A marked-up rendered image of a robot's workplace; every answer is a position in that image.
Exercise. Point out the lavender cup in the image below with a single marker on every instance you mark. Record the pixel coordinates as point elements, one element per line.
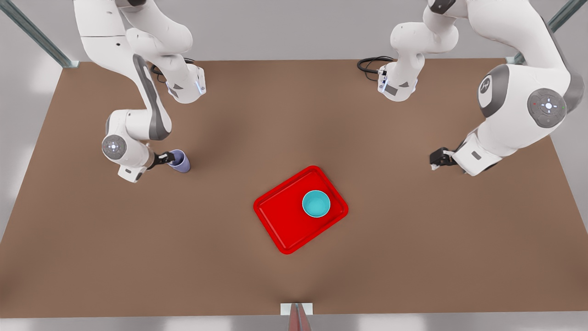
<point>180,162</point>

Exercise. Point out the teal bowl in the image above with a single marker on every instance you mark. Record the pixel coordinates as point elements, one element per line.
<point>316,204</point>

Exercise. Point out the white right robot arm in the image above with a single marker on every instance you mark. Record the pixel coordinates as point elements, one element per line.
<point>138,124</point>

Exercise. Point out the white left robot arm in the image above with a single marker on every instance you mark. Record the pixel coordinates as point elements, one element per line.
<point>514,115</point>

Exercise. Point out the red tray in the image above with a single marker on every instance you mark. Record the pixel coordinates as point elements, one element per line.
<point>289,216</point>

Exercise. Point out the silver frame post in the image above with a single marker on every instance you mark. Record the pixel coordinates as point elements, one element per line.
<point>546,27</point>
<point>297,316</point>
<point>36,33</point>

